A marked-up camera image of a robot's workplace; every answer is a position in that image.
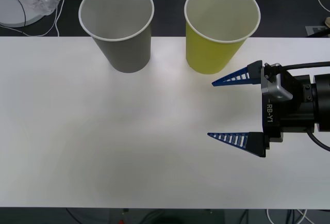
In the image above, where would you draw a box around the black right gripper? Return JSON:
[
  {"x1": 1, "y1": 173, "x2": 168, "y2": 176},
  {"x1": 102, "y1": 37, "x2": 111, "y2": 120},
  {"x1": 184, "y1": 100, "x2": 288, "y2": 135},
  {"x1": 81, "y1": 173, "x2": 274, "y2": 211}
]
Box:
[{"x1": 207, "y1": 60, "x2": 316, "y2": 158}]

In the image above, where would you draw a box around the yellow-green waste bin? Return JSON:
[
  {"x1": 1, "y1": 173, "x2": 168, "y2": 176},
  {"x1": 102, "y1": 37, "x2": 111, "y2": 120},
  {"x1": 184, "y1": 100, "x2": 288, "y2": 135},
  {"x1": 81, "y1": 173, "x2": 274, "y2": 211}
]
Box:
[{"x1": 184, "y1": 0, "x2": 261, "y2": 75}]

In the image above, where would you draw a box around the grey waste bin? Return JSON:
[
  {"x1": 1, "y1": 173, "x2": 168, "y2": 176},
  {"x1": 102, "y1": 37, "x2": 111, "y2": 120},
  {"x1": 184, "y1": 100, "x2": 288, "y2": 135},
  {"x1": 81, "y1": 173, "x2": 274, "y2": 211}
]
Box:
[{"x1": 78, "y1": 0, "x2": 155, "y2": 74}]

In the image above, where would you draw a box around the white round-based floor lamp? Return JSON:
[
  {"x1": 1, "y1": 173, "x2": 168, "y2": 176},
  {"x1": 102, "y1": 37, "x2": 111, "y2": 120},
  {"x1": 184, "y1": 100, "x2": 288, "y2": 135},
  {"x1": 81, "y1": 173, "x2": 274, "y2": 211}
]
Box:
[{"x1": 0, "y1": 0, "x2": 56, "y2": 28}]

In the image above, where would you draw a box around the thin black cable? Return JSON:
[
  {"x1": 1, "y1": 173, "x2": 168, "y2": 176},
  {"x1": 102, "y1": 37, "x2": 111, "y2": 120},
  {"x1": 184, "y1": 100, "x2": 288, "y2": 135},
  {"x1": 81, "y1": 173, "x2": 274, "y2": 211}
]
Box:
[{"x1": 0, "y1": 0, "x2": 27, "y2": 37}]

